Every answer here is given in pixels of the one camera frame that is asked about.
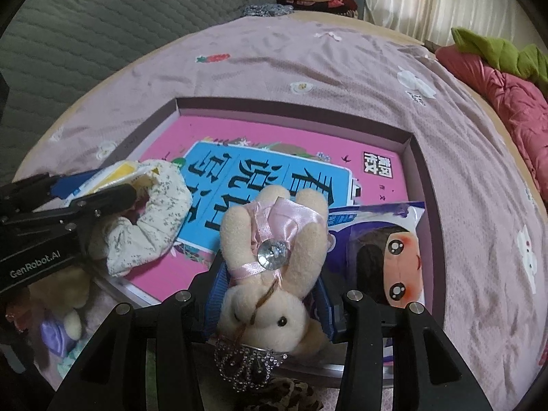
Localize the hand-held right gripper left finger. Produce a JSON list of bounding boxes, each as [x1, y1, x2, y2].
[[47, 261, 232, 411]]

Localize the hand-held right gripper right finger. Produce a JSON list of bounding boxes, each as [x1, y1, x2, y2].
[[314, 276, 497, 411]]

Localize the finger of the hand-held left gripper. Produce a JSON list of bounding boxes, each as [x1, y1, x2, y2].
[[13, 183, 138, 234], [0, 170, 101, 212]]

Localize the yellow sponge packet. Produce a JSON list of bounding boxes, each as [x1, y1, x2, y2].
[[64, 160, 161, 200]]

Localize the plush bear purple dress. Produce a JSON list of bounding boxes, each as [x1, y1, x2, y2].
[[28, 265, 101, 354]]

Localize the beige plush bunny pink dress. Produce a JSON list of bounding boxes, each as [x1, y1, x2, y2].
[[213, 186, 329, 394]]

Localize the white floral scrunchie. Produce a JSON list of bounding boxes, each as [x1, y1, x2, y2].
[[88, 159, 193, 278]]

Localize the purple cartoon eye mask packet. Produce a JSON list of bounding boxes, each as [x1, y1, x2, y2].
[[327, 201, 426, 366]]

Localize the leopard print scrunchie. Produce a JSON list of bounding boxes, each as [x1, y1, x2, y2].
[[250, 377, 324, 411]]

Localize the dark cardboard box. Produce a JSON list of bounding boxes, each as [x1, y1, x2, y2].
[[100, 96, 448, 388]]

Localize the pink book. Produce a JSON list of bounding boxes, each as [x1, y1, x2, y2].
[[128, 113, 405, 304]]

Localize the grey quilted headboard cover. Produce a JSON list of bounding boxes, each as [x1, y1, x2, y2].
[[0, 0, 277, 180]]

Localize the blue patterned cloth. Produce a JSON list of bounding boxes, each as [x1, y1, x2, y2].
[[242, 2, 294, 18]]

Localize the pink quilt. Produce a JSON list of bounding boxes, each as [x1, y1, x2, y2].
[[434, 45, 548, 204]]

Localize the dark red clothes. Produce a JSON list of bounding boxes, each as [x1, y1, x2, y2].
[[291, 0, 358, 16]]

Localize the green blanket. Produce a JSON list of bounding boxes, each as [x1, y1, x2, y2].
[[451, 27, 548, 90]]

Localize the white curtain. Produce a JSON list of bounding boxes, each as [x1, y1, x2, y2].
[[342, 0, 548, 69]]

